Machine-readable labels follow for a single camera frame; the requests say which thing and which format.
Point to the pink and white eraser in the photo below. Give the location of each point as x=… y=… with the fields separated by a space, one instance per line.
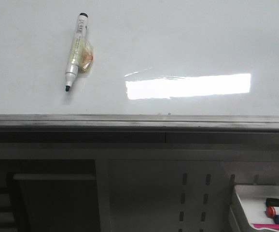
x=266 y=226

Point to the white plastic marker tray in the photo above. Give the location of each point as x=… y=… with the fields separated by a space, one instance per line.
x=248 y=207

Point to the red capped marker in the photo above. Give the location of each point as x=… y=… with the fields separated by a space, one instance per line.
x=272 y=211

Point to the white black-tipped whiteboard marker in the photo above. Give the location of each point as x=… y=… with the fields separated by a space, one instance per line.
x=81 y=52

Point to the dark shelf unit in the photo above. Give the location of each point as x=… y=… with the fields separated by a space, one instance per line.
x=48 y=196

